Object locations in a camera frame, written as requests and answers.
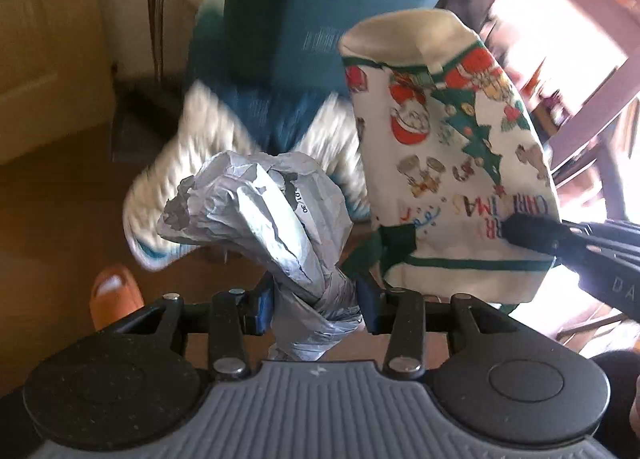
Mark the teal white zigzag quilt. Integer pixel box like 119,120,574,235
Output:
122,0,370,271

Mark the beige wooden door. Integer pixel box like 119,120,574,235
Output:
0,0,115,162

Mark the chrome pole stand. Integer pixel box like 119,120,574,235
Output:
111,0,183,164

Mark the grey paper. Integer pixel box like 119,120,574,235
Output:
157,152,362,361

